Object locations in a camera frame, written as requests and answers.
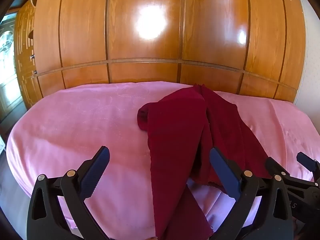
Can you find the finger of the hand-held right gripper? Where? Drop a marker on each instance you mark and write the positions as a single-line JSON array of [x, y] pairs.
[[273, 165], [306, 161]]

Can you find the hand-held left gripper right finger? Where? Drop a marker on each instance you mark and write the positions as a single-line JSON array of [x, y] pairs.
[[225, 172]]

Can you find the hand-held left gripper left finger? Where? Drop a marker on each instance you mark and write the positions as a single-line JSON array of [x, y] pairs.
[[98, 166]]

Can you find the dark red sweater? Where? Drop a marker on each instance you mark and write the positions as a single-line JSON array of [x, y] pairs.
[[175, 135]]

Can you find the pink blanket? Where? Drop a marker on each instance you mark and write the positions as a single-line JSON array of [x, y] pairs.
[[82, 120]]

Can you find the wooden wardrobe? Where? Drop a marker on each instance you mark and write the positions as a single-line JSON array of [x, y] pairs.
[[85, 30]]

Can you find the glass cabinet door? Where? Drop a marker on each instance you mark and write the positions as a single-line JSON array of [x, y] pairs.
[[7, 55]]

